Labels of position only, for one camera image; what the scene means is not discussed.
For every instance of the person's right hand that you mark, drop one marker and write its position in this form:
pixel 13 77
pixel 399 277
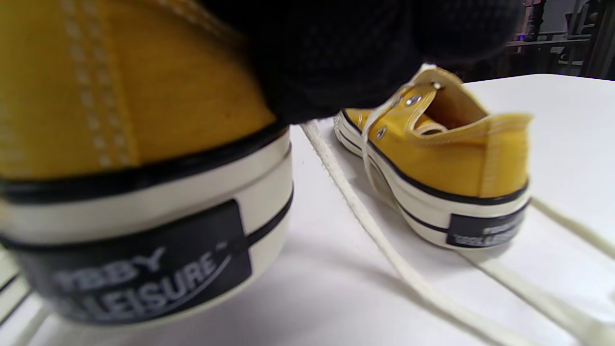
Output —
pixel 360 48

